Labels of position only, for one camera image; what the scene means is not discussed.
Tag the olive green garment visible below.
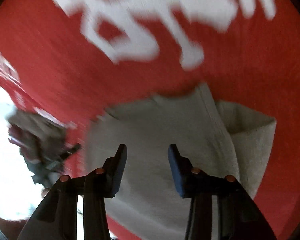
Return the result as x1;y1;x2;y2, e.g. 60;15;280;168
6;109;65;130

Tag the dark maroon garment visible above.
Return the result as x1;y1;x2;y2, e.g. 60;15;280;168
7;125;48;160

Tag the red printed blanket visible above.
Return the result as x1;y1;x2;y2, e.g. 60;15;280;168
0;0;300;240

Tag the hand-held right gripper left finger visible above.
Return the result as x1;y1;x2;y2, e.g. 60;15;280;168
17;144;128;240

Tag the blue garment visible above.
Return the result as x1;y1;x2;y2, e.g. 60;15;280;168
27;162;58;188

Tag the grey knitted sweater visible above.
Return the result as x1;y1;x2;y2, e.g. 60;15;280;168
86;83;277;240

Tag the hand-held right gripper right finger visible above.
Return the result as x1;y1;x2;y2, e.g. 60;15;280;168
168;144;278;240

